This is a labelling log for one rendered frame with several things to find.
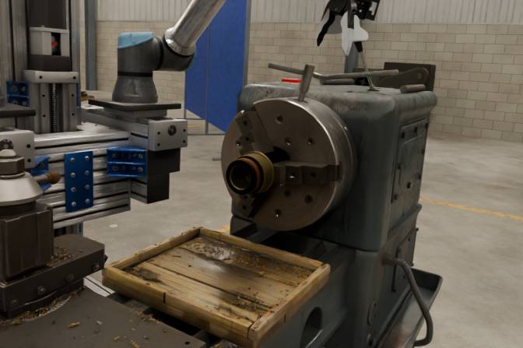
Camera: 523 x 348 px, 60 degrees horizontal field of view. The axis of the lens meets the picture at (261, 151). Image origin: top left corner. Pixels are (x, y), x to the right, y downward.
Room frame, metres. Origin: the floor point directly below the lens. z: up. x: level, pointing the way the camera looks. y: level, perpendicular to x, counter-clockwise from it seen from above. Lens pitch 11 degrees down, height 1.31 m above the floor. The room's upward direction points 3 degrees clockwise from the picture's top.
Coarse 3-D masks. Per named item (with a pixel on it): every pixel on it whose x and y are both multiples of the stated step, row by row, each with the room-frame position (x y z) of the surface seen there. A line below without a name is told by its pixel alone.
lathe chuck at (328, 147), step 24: (264, 120) 1.05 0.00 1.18; (288, 120) 1.01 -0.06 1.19; (312, 120) 0.98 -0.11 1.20; (336, 120) 1.05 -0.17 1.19; (240, 144) 1.08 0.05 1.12; (288, 144) 1.01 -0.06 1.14; (312, 144) 0.98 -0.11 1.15; (336, 144) 0.97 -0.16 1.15; (288, 192) 1.01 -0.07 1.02; (312, 192) 0.98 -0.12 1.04; (336, 192) 0.96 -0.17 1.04; (264, 216) 1.04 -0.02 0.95; (288, 216) 1.00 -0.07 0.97; (312, 216) 0.97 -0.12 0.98
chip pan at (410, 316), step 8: (424, 288) 1.53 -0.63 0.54; (424, 296) 1.47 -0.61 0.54; (408, 304) 1.41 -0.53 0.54; (416, 304) 1.41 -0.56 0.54; (408, 312) 1.36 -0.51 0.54; (416, 312) 1.36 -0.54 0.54; (392, 320) 1.30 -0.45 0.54; (400, 320) 1.31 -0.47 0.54; (408, 320) 1.31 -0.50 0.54; (416, 320) 1.31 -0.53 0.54; (400, 328) 1.26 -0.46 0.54; (408, 328) 1.26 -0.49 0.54; (392, 336) 1.21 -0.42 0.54; (400, 336) 1.22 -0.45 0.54; (408, 336) 1.22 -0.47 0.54; (384, 344) 1.17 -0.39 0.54; (392, 344) 1.17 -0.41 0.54; (400, 344) 1.18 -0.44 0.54
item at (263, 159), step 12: (240, 156) 0.94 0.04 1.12; (252, 156) 0.92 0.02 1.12; (264, 156) 0.94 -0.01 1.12; (228, 168) 0.92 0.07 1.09; (240, 168) 0.96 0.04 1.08; (252, 168) 0.89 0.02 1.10; (264, 168) 0.91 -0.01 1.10; (228, 180) 0.92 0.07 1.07; (240, 180) 0.96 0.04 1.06; (252, 180) 0.89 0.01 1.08; (264, 180) 0.91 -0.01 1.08; (240, 192) 0.90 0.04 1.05; (252, 192) 0.92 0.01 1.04
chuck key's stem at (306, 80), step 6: (306, 66) 1.04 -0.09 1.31; (312, 66) 1.03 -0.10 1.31; (306, 72) 1.03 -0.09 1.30; (312, 72) 1.04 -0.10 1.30; (306, 78) 1.03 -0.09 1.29; (300, 84) 1.04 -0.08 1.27; (306, 84) 1.03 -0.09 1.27; (300, 90) 1.04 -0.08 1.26; (306, 90) 1.04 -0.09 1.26; (300, 96) 1.04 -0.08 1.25
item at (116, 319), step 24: (48, 312) 0.55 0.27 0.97; (72, 312) 0.55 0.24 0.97; (96, 312) 0.55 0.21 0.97; (120, 312) 0.56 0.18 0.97; (0, 336) 0.49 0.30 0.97; (24, 336) 0.49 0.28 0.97; (48, 336) 0.50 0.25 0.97; (72, 336) 0.50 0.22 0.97; (96, 336) 0.50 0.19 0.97; (120, 336) 0.50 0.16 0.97; (144, 336) 0.51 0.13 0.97; (168, 336) 0.51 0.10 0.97
